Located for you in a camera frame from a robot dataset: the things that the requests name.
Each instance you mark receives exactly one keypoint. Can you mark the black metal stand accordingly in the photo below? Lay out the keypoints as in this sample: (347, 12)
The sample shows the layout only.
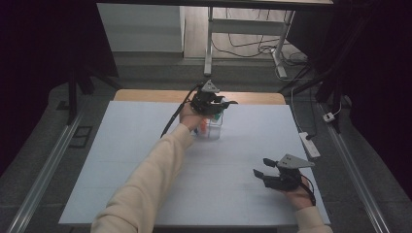
(73, 97)
(330, 87)

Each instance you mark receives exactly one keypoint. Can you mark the white power strip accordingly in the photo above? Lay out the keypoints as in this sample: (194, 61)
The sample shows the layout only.
(309, 145)

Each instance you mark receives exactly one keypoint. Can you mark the clear plastic pen holder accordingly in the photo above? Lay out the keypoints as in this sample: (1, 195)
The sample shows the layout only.
(212, 129)

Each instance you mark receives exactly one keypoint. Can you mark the white metal desk frame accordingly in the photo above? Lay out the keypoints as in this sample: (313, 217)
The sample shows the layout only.
(246, 26)

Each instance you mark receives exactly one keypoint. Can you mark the white cabinet panel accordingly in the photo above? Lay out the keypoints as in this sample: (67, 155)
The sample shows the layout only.
(139, 29)

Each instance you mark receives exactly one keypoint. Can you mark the person's left hand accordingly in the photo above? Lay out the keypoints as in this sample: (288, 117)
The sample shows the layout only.
(189, 118)

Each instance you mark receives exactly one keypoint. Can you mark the black floor frame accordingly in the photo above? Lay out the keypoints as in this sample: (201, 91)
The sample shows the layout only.
(81, 137)

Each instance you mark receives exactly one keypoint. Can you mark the person's right hand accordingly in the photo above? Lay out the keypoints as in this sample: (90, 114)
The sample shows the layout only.
(299, 197)

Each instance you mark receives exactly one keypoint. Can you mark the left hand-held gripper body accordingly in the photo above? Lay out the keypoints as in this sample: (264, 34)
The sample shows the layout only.
(204, 100)

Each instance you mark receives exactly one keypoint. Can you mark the wooden table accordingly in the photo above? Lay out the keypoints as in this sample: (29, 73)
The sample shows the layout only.
(145, 96)

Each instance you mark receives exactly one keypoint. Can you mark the aluminium rail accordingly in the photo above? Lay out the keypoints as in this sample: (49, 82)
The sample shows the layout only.
(45, 174)
(356, 174)

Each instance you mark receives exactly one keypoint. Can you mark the small white adapter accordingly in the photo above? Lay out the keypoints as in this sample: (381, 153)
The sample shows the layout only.
(328, 117)

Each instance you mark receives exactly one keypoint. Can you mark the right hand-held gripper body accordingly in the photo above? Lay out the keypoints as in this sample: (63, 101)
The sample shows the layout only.
(285, 179)

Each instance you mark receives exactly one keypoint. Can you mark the black plug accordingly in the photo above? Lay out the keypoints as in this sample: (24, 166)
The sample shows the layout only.
(310, 137)

